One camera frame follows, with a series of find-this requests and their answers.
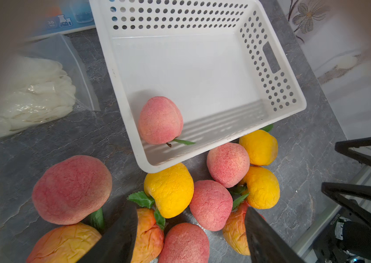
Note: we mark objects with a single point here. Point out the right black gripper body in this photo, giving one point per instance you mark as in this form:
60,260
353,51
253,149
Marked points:
351,242

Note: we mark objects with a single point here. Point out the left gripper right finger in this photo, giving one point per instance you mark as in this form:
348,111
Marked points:
265,245

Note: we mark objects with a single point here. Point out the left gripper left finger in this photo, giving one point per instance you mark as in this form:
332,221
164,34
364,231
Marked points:
117,244

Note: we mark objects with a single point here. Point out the orange pink peach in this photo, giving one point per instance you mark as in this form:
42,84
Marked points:
65,244

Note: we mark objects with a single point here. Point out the pink peach second row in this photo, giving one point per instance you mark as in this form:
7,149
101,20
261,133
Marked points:
71,190

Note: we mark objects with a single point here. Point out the pink peach top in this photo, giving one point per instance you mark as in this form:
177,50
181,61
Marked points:
161,122

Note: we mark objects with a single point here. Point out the white perforated plastic basket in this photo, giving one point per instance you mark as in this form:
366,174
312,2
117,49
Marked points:
220,62

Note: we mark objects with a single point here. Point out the orange peach middle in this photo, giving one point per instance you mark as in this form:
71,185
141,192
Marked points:
149,239

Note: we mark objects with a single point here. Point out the orange red peach right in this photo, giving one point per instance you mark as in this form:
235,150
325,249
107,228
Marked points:
234,231

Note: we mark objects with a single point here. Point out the pink peach centre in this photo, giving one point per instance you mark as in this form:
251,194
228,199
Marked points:
211,204

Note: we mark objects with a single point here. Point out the pink peach lower middle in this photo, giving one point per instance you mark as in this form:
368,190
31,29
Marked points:
185,243

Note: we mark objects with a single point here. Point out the pink peach upper right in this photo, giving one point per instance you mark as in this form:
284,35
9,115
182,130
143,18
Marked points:
228,164

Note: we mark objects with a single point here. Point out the blue lid storage box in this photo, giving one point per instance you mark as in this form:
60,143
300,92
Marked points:
63,17

